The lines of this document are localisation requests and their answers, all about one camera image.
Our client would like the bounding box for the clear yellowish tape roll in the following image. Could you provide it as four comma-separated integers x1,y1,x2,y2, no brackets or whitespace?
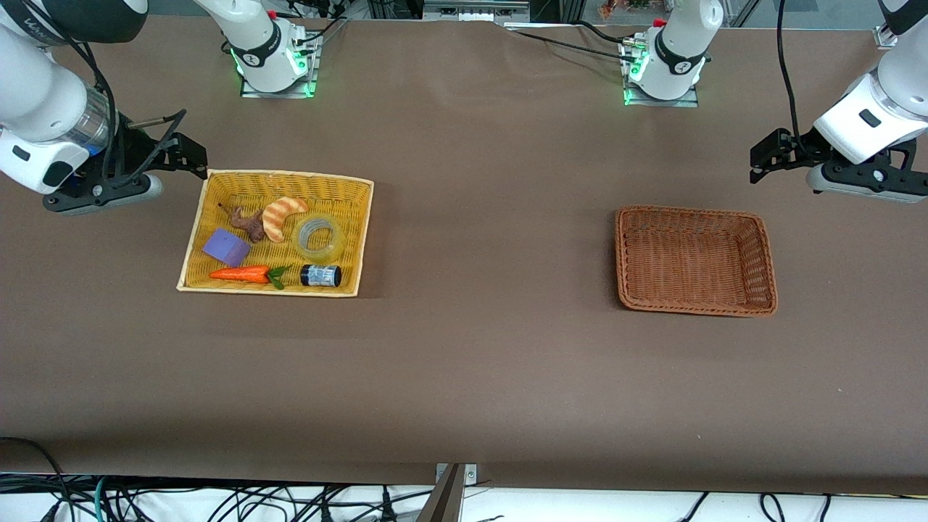
293,215,347,263

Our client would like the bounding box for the brown toy root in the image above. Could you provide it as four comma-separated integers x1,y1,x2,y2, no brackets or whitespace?
220,205,267,244

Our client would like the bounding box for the purple block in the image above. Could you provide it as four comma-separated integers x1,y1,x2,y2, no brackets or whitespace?
202,228,252,267

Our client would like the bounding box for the toy croissant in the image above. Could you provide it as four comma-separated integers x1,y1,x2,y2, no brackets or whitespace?
261,196,310,243

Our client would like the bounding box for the orange toy carrot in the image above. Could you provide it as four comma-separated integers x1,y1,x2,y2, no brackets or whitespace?
209,265,291,291

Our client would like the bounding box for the brown wicker basket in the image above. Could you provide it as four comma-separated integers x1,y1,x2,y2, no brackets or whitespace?
615,205,779,318

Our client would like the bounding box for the small black jar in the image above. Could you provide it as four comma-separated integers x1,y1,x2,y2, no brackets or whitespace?
300,264,342,288

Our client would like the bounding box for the yellow wicker basket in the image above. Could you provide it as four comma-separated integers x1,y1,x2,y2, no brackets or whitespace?
176,169,375,298

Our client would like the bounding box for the brown table cover sheet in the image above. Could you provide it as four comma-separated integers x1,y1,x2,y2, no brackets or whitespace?
0,16,928,497

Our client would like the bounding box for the grey diagonal bar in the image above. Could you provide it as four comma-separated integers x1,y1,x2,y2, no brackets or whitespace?
416,464,465,522

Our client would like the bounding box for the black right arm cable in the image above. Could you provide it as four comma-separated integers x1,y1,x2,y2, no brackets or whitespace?
14,0,187,186

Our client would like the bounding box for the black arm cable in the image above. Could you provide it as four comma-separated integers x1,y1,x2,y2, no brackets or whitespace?
14,0,187,186
776,0,803,142

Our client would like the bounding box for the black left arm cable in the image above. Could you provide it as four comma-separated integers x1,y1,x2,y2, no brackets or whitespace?
776,0,803,142

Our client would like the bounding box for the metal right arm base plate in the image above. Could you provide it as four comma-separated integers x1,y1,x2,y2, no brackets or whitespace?
240,33,320,99

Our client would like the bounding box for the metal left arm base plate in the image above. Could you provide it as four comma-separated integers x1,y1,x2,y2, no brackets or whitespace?
622,40,701,108

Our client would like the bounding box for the black cable on table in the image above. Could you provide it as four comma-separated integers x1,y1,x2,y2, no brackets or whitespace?
507,20,640,62

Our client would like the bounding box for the aluminium frame profile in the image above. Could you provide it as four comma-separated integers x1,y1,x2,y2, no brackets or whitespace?
423,0,531,22

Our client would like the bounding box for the thick black floor cable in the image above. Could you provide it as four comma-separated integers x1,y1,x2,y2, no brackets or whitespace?
0,436,70,522

